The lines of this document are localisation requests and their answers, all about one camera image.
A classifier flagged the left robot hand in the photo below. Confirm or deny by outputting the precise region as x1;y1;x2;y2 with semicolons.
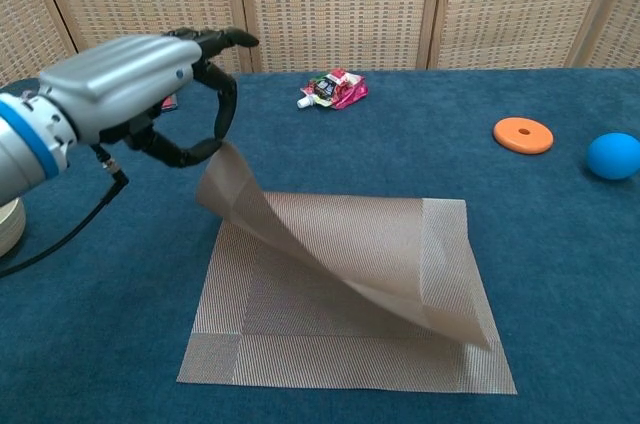
38;26;260;169

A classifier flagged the beige round bowl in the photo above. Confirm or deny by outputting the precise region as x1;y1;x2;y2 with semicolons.
0;196;27;259

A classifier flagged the brown woven placemat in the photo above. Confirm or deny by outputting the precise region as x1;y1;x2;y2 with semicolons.
175;141;518;395

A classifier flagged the crumpled spout snack pouch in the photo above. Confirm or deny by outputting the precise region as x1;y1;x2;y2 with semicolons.
296;68;370;111

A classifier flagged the woven bamboo folding screen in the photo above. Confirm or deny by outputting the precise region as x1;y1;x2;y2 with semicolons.
0;0;640;88

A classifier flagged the teal tablecloth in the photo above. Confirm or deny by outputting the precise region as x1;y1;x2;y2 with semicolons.
0;67;640;424

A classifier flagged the orange disc with hole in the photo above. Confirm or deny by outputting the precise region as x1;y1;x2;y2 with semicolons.
492;116;555;156

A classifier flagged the blue ball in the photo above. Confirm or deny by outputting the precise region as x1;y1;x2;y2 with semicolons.
586;132;640;182

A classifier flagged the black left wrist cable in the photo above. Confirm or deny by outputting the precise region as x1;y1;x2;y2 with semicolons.
0;143;130;279

